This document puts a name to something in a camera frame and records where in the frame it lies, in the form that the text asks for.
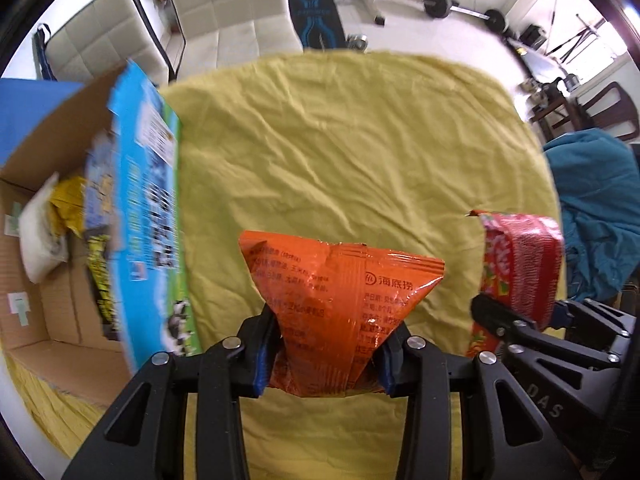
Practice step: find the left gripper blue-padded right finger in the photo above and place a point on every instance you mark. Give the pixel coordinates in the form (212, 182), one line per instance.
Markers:
(504, 435)

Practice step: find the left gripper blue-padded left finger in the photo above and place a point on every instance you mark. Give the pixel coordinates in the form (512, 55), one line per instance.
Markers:
(141, 435)

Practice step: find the red snack bag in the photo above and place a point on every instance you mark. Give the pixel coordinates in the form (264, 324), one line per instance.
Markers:
(522, 261)

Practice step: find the orange snack bag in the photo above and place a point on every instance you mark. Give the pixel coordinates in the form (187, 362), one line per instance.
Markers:
(335, 305)

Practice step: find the black shoe shine wipes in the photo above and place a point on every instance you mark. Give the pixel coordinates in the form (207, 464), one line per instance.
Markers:
(97, 243)

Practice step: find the white soft pack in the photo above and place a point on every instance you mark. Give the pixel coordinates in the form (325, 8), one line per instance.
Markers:
(41, 249)

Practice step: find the yellow crinkled snack bag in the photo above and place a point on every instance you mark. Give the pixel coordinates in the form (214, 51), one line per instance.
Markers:
(66, 207)

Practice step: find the blue cartoon tissue pack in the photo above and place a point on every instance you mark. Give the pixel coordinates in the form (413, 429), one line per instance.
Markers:
(99, 184)

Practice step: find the open cardboard box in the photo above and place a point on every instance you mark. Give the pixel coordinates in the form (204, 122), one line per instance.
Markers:
(53, 328)

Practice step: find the teal blanket on chair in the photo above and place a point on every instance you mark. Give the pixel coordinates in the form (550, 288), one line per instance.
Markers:
(596, 177)

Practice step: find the dark wooden chair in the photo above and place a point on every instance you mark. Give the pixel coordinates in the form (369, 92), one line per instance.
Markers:
(611, 107)

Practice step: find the yellow tablecloth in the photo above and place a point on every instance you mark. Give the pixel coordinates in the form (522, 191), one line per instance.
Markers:
(388, 150)

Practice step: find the treadmill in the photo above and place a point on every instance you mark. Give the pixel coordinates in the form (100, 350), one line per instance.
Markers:
(543, 66)

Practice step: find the blue foam mat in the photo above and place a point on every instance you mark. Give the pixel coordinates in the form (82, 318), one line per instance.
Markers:
(23, 105)

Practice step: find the short barbell on floor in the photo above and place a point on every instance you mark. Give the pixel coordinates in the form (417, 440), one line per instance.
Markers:
(493, 19)

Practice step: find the chrome dumbbell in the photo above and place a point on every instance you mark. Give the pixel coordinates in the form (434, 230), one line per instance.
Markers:
(357, 42)

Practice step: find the right white padded chair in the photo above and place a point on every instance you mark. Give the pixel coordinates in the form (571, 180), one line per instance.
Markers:
(222, 33)

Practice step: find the black blue weight bench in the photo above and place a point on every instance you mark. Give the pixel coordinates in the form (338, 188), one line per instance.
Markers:
(318, 24)

